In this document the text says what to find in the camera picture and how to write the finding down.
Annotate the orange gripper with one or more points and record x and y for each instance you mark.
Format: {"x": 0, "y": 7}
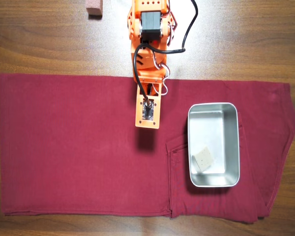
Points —
{"x": 150, "y": 90}

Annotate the beige cube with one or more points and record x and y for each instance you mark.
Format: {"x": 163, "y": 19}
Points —
{"x": 203, "y": 158}

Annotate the reddish brown block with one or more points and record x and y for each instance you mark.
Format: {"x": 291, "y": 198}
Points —
{"x": 94, "y": 7}

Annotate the maroon cloth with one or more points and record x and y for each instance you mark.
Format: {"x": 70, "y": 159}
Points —
{"x": 88, "y": 147}

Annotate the rectangular metal tray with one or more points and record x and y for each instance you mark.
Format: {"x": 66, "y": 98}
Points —
{"x": 226, "y": 137}

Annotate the black camera circuit board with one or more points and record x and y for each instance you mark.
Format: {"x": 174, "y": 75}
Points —
{"x": 148, "y": 110}

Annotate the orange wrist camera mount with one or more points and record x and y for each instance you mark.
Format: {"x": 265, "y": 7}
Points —
{"x": 147, "y": 124}

